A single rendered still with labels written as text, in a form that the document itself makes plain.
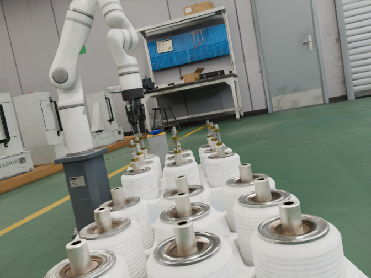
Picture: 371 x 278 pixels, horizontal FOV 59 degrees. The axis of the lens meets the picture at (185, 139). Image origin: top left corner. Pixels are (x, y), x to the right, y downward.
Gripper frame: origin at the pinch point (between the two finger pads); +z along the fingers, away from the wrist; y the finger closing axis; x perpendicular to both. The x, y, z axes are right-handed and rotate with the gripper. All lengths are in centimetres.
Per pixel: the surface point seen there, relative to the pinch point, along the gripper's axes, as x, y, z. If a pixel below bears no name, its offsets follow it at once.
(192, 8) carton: 20, 459, -165
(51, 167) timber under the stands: 146, 165, 30
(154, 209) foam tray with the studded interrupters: -10.0, -30.4, 18.9
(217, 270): -31, -78, 11
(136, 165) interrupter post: -5.5, -24.6, 7.9
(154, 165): -7.0, -13.7, 10.6
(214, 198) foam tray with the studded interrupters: -25.3, -27.2, 18.8
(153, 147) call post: 0.1, 13.4, 8.1
